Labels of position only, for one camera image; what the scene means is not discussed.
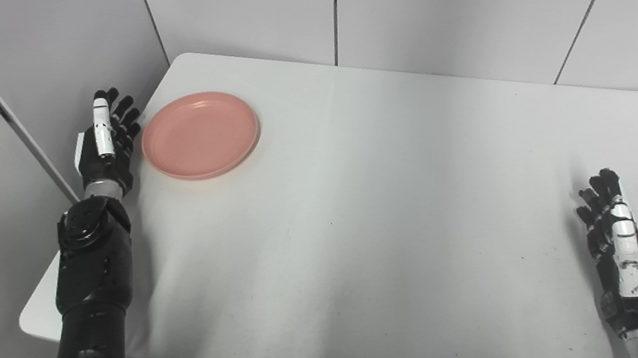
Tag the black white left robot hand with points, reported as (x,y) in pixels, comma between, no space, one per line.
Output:
(108,167)

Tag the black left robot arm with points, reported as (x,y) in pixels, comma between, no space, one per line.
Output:
(94,276)

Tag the pink round plate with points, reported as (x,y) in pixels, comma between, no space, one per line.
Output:
(199,136)

